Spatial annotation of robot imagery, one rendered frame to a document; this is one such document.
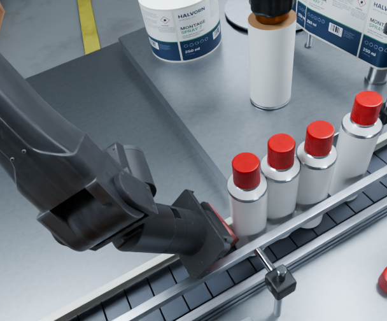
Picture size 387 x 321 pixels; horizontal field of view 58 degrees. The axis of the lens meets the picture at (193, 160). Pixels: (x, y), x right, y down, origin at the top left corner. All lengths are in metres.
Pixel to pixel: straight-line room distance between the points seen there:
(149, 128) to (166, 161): 0.12
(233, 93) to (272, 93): 0.11
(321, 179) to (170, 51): 0.58
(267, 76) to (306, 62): 0.21
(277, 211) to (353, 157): 0.13
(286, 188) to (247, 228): 0.08
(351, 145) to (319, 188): 0.08
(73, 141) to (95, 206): 0.06
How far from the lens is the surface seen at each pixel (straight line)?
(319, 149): 0.46
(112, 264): 0.68
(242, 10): 1.13
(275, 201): 0.49
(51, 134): 0.30
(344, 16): 0.86
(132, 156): 0.42
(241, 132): 0.74
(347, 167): 0.57
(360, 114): 0.51
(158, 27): 0.93
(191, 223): 0.42
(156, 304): 0.48
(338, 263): 0.64
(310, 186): 0.50
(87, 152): 0.31
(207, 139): 0.73
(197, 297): 0.56
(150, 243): 0.38
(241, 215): 0.47
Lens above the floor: 1.41
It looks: 49 degrees down
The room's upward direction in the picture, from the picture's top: 13 degrees counter-clockwise
